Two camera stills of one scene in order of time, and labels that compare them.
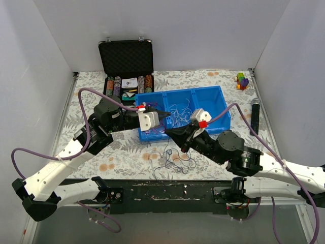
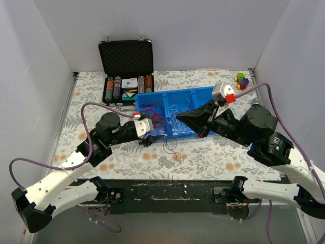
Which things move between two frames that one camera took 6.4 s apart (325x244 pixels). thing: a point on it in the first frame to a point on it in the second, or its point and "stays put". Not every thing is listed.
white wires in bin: x=181 y=117 stays put
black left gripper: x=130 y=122 to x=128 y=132
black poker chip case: x=128 y=66 stays put
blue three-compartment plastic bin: x=182 y=104 stays put
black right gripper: x=189 y=138 to x=209 y=123
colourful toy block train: x=242 y=82 stays put
